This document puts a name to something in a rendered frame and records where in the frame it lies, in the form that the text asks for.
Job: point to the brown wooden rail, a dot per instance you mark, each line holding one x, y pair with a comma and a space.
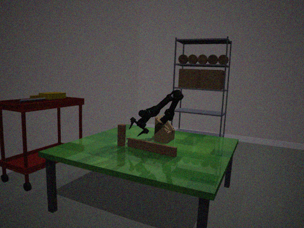
152, 147

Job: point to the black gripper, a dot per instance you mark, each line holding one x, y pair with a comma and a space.
145, 130

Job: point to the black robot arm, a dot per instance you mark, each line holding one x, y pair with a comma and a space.
153, 111

